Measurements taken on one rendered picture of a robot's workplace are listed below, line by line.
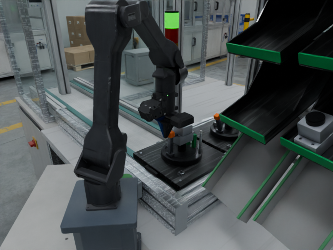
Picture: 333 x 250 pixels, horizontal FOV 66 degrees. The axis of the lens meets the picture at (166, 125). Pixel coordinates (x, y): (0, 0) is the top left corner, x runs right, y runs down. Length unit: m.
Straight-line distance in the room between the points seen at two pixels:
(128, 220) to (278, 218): 0.33
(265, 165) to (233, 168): 0.08
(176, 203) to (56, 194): 0.44
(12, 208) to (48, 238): 1.59
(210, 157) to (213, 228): 0.23
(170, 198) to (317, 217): 0.35
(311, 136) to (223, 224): 0.42
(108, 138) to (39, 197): 0.53
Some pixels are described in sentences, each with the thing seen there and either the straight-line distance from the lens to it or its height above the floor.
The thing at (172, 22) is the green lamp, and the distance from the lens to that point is 0.96.
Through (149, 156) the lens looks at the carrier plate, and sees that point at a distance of 0.88.
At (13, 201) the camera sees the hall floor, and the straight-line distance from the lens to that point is 2.48.
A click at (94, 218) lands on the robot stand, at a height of 1.06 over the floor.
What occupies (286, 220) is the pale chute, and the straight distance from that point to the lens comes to 0.65.
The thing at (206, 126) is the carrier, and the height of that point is 0.97.
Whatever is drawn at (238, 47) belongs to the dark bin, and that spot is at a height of 1.36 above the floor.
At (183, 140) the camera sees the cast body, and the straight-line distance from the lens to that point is 0.84.
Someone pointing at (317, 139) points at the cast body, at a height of 1.23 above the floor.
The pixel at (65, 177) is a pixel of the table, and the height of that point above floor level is 0.86.
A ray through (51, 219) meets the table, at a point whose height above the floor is 0.86.
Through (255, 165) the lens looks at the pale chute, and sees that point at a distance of 0.69.
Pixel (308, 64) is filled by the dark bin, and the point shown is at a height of 1.35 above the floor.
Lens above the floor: 1.45
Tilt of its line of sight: 26 degrees down
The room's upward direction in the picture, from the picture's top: straight up
